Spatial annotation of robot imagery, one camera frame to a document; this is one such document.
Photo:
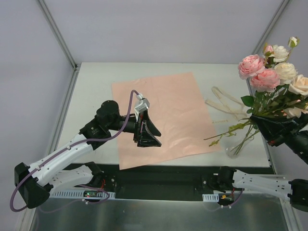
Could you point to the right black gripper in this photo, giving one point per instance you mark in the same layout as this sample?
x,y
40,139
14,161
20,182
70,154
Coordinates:
x,y
274,138

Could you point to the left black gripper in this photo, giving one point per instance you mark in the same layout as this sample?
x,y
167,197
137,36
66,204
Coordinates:
x,y
139,128

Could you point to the artificial rose bouquet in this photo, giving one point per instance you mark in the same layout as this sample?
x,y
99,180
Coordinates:
x,y
285,101

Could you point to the pink wrapping paper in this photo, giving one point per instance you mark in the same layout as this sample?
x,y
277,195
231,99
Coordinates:
x,y
177,109

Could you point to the pink rose stem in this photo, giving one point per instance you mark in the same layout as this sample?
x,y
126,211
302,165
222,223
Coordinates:
x,y
254,66

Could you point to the cream white rose stem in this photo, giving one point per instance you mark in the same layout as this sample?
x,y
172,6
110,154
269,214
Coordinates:
x,y
276,58

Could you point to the cream ribbon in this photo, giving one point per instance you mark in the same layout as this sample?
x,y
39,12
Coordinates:
x,y
229,107

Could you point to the peach rose stem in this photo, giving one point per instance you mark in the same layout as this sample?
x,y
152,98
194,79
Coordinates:
x,y
256,104

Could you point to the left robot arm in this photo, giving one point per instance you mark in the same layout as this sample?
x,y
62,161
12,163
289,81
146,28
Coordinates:
x,y
37,181

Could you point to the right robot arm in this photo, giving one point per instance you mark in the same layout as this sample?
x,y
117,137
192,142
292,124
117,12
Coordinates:
x,y
293,191

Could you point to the clear glass vase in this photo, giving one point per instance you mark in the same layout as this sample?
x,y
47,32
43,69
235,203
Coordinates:
x,y
235,145

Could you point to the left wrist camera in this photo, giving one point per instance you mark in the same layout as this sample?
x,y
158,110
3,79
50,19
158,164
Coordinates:
x,y
141,105

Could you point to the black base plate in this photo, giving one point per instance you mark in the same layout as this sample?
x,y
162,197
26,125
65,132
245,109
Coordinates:
x,y
167,183

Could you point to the right aluminium frame post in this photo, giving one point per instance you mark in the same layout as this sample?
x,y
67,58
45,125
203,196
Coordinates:
x,y
258,48

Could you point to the aluminium frame post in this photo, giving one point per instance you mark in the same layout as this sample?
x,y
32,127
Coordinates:
x,y
57,33
258,48

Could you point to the right white cable duct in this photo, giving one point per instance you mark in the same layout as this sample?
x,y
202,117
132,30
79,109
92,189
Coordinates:
x,y
210,197

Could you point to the white cable duct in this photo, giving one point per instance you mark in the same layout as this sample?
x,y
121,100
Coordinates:
x,y
210,197
79,194

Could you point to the left aluminium frame post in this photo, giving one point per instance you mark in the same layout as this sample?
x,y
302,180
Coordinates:
x,y
57,33

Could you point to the left white cable duct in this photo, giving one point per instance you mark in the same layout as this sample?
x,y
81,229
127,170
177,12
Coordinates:
x,y
79,194

